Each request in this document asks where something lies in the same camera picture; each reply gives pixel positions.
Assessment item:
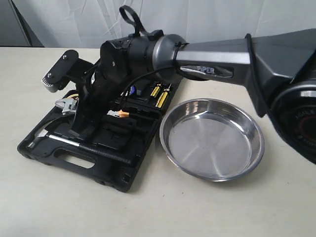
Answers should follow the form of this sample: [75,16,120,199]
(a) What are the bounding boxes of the adjustable wrench black handle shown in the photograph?
[55,97,79,116]

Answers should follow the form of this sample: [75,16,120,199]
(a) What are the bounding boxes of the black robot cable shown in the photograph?
[108,5,270,117]

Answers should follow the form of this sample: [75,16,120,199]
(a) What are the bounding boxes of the black plastic tool case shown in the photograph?
[17,84,179,192]

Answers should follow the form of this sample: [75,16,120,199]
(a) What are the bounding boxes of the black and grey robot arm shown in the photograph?
[71,29,316,162]

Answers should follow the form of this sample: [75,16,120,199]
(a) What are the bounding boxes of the yellow tape measure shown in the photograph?
[67,93,79,100]

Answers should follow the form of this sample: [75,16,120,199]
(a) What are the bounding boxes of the orange handled pliers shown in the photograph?
[104,110,137,127]

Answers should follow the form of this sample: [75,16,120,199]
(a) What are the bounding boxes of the black electrical tape roll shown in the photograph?
[125,84,137,97]

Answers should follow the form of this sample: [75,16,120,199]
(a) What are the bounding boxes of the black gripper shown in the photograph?
[70,74,114,139]

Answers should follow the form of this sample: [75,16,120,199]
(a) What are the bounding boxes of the white wrinkled backdrop curtain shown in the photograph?
[14,0,316,48]

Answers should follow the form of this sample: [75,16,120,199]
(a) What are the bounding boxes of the black handled claw hammer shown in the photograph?
[27,117,132,164]

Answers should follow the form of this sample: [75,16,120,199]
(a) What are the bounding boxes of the short yellow black screwdriver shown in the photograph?
[151,83,162,98]

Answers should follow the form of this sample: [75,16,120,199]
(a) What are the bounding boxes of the round stainless steel tray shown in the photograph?
[159,98,265,182]

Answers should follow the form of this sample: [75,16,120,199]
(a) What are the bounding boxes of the long yellow black screwdriver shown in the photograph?
[156,84,172,108]

